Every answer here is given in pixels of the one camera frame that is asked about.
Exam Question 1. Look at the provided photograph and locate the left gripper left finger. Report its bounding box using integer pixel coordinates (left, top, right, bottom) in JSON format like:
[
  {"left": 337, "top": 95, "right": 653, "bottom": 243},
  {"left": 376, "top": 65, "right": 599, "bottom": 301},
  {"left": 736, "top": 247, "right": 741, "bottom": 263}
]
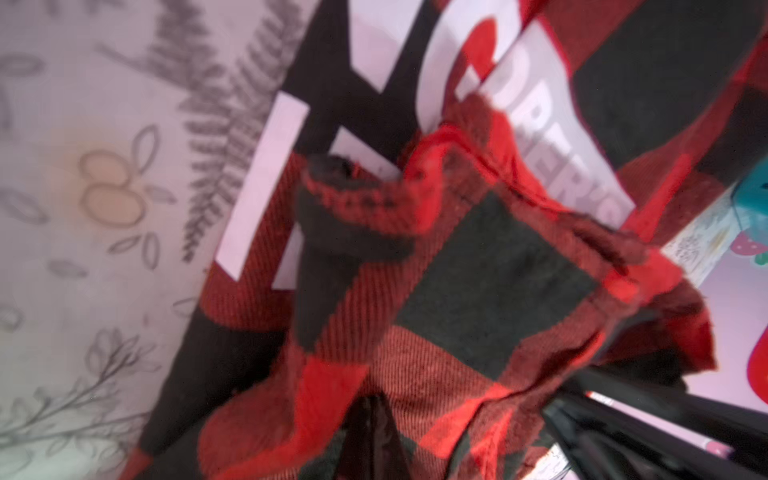
[{"left": 335, "top": 394, "right": 412, "bottom": 480}]

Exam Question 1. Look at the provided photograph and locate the red black plaid shirt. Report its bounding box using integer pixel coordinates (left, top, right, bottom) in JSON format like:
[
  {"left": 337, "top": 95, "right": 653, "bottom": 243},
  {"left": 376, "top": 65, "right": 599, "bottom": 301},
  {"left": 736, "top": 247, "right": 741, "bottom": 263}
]
[{"left": 122, "top": 1, "right": 767, "bottom": 479}]

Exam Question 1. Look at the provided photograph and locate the teal plastic basket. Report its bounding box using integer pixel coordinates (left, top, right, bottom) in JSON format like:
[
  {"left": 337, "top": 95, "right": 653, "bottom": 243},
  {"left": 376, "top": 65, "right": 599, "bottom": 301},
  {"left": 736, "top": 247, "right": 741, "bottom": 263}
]
[{"left": 732, "top": 159, "right": 767, "bottom": 245}]

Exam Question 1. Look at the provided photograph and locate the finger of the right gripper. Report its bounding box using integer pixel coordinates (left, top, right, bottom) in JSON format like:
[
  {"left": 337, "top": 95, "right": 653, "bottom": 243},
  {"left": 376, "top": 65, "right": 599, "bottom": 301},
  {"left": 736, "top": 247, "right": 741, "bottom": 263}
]
[{"left": 569, "top": 368, "right": 767, "bottom": 474}]

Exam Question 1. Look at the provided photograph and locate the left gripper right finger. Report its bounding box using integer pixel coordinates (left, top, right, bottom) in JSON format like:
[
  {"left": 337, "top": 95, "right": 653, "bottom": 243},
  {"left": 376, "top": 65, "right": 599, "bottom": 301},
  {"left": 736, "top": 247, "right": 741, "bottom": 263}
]
[{"left": 542, "top": 395, "right": 762, "bottom": 479}]

